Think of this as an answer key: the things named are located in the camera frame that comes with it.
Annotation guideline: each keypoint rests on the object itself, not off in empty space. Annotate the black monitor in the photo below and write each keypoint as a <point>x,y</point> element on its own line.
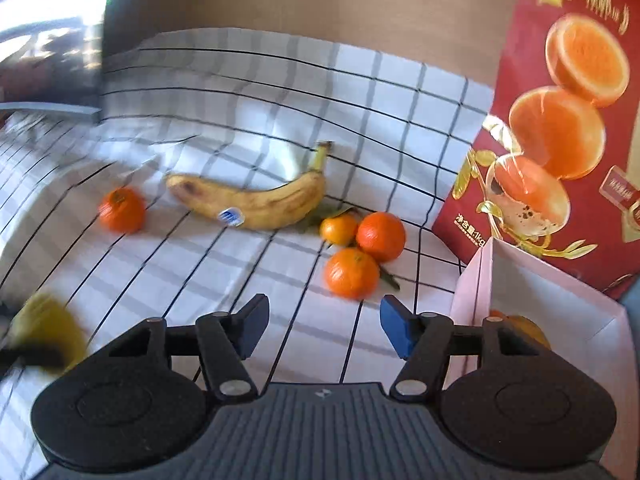
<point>50,50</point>

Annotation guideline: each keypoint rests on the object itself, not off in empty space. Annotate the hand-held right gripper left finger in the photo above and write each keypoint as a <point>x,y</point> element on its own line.
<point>252,327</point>

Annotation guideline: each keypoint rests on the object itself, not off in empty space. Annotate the small tangerine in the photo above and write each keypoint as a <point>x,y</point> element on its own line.
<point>337,231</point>

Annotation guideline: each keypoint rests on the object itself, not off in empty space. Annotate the pink cardboard box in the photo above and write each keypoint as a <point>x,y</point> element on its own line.
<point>550,300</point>

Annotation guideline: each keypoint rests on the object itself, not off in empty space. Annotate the yellow lemon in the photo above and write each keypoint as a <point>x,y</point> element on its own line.
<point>45,322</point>

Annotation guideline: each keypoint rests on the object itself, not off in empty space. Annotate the spotted ripe banana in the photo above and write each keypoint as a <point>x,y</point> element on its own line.
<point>530,332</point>

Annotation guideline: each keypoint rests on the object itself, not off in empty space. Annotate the curved banana with sticker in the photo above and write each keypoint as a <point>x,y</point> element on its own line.
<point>270,205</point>

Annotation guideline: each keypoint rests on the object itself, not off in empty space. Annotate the red snack bag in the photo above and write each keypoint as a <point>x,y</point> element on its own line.
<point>575,135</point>

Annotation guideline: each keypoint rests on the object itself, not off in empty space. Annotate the white checked cloth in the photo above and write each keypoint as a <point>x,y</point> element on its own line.
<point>225,270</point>

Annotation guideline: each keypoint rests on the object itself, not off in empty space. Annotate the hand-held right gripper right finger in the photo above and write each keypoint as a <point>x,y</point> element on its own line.
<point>395,327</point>

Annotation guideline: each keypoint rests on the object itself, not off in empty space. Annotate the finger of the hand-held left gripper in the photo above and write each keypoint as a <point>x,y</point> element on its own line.
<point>5,308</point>
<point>30,355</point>

